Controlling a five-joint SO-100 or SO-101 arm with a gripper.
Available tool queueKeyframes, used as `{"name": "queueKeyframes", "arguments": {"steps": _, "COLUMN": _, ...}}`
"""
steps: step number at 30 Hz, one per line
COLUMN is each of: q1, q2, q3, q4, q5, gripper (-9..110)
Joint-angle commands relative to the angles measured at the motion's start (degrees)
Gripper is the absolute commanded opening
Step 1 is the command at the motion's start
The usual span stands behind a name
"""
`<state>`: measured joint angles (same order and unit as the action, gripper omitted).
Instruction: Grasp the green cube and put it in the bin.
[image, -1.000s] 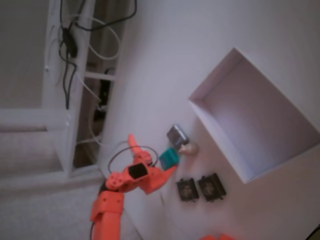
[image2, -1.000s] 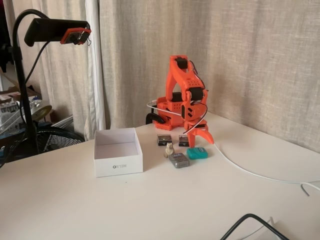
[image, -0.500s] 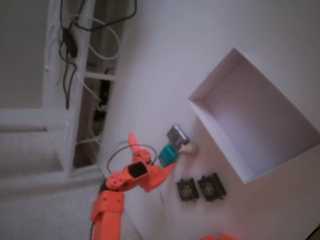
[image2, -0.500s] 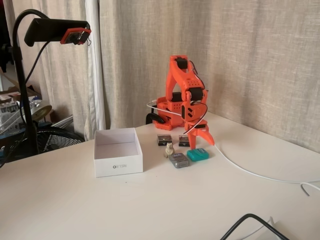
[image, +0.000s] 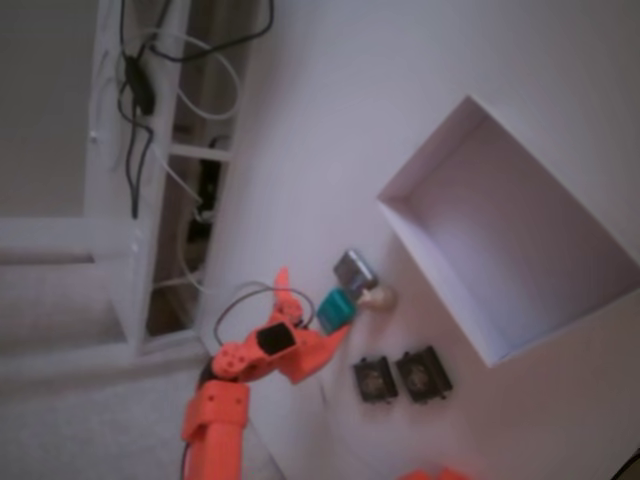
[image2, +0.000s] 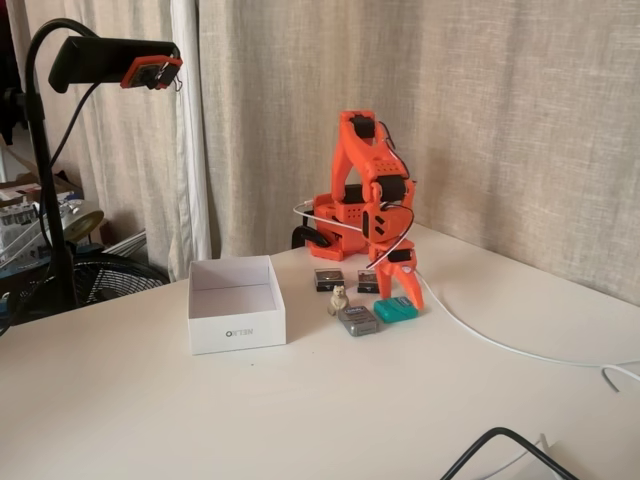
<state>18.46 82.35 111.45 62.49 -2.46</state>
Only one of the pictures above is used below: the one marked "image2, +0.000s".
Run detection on black camera cable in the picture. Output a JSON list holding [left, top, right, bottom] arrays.
[[0, 82, 104, 337]]

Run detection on white cardboard bin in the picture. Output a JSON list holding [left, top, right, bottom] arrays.
[[187, 254, 289, 356]]

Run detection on beige linen curtain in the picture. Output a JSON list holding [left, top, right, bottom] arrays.
[[197, 0, 640, 307]]

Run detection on thick black cable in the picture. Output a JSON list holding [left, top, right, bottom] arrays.
[[438, 426, 584, 480]]

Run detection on cream lamp head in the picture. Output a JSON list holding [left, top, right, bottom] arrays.
[[60, 198, 106, 244]]

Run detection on white sheer curtain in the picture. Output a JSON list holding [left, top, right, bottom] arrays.
[[7, 0, 214, 284]]

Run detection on black floor fan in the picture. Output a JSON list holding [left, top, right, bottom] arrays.
[[0, 252, 171, 326]]

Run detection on dark hanging clothes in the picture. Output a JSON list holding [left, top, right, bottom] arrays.
[[0, 0, 31, 147]]

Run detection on orange fixed gripper finger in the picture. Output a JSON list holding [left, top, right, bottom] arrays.
[[374, 266, 397, 303]]

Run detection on green cube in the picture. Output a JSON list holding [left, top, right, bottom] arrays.
[[373, 295, 419, 325]]

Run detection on orange moving gripper finger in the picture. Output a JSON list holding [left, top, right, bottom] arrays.
[[396, 264, 427, 311]]

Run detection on long white usb cable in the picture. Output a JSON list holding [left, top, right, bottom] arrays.
[[292, 198, 640, 374]]

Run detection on white rack rods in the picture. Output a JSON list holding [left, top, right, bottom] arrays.
[[97, 228, 149, 257]]

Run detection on grey metallic small block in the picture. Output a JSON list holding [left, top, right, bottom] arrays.
[[335, 304, 380, 339]]

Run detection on brown cardboard box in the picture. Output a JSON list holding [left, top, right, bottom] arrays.
[[0, 144, 84, 201]]

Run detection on black servo wire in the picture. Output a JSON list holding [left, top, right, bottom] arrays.
[[369, 122, 417, 271]]

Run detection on small beige animal figurine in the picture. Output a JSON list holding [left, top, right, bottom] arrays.
[[327, 284, 351, 317]]

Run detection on clear plastic packaging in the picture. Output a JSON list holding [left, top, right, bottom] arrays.
[[0, 199, 56, 271]]

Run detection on black table clamp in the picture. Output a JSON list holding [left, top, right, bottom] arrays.
[[291, 224, 334, 250]]

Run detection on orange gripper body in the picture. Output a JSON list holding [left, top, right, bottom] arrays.
[[369, 237, 419, 274]]

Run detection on small black display box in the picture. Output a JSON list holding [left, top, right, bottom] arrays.
[[356, 269, 390, 296], [313, 268, 346, 294]]

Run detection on white cable with grey tip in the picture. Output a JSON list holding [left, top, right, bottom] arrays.
[[601, 363, 640, 394]]

